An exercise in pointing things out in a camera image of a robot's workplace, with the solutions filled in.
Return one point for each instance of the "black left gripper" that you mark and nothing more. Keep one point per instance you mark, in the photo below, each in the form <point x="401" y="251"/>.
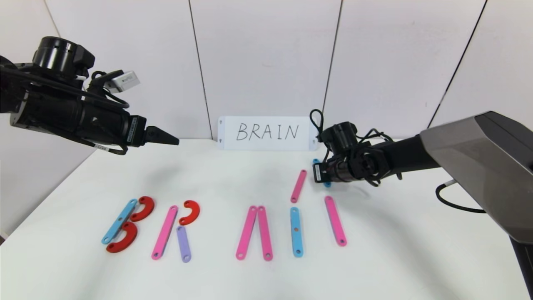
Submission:
<point x="136" y="131"/>

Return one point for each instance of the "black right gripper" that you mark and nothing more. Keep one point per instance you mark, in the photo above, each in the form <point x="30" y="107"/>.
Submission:
<point x="318" y="172"/>

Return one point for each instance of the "blue bar with holes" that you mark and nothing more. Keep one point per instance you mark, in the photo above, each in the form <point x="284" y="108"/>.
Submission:
<point x="296" y="231"/>
<point x="327" y="184"/>
<point x="119" y="221"/>

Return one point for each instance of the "pink bar with holes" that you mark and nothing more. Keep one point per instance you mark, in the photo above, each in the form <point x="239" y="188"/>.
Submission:
<point x="298" y="186"/>
<point x="264" y="233"/>
<point x="246" y="232"/>
<point x="164" y="232"/>
<point x="335" y="221"/>

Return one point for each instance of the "small red curved piece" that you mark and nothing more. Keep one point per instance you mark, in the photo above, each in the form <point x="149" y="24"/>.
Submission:
<point x="194" y="210"/>

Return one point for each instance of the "short purple bar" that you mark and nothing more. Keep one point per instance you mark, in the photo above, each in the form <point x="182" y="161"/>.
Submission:
<point x="183" y="243"/>

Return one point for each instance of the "black and orange left arm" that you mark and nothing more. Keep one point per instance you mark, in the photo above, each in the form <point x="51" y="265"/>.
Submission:
<point x="41" y="108"/>

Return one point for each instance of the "white BRAIN sign card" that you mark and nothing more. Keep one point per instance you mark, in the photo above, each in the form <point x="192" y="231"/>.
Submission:
<point x="266" y="132"/>

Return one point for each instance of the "large red curved piece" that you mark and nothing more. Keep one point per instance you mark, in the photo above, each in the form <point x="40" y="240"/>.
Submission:
<point x="147" y="205"/>
<point x="130" y="237"/>

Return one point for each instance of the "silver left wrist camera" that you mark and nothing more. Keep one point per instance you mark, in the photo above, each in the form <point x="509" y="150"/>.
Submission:
<point x="125" y="81"/>

